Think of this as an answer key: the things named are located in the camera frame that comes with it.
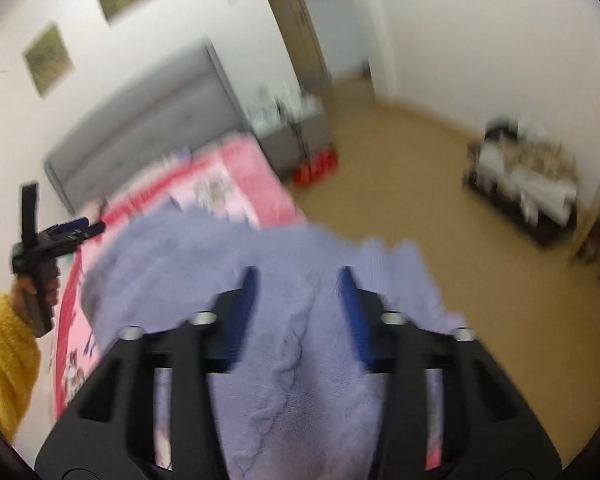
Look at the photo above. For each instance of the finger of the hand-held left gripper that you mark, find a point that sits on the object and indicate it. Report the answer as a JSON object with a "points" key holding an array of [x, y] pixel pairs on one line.
{"points": [[72, 227]]}

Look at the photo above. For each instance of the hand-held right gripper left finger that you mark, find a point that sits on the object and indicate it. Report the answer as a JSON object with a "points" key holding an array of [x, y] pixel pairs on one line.
{"points": [[240, 305]]}

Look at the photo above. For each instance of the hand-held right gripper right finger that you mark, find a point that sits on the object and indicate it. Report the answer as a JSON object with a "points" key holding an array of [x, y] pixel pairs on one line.
{"points": [[352, 310]]}

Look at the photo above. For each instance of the purple knitted hooded sweater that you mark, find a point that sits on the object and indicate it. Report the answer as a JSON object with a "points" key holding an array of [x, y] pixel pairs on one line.
{"points": [[300, 360]]}

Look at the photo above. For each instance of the black basket of clothes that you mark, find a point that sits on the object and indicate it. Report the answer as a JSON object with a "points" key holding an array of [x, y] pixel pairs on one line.
{"points": [[525, 180]]}

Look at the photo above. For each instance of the person's left hand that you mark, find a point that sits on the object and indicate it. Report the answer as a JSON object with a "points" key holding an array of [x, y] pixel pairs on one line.
{"points": [[20, 297]]}

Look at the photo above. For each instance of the pink printed blanket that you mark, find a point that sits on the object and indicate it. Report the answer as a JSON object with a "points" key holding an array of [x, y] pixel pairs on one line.
{"points": [[240, 180]]}

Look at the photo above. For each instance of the grey upholstered headboard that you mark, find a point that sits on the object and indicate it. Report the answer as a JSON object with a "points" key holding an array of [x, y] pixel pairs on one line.
{"points": [[145, 120]]}

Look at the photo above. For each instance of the red box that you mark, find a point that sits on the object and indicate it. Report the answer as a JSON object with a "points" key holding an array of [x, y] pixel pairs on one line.
{"points": [[317, 167]]}

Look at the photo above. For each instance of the grey nightstand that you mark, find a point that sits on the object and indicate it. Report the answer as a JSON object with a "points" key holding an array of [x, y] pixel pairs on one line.
{"points": [[280, 145]]}

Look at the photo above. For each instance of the wooden door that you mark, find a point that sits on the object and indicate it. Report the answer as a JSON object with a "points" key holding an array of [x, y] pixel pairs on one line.
{"points": [[295, 25]]}

